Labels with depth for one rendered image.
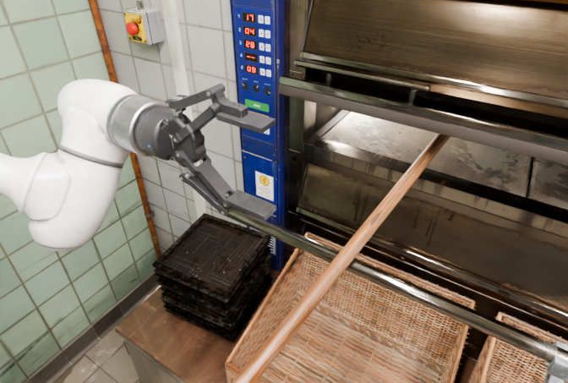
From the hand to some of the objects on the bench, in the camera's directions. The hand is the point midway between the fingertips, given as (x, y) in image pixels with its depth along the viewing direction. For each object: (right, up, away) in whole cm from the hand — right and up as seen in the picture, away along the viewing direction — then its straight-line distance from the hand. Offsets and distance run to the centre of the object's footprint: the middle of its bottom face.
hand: (263, 170), depth 49 cm
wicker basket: (+22, -63, +68) cm, 96 cm away
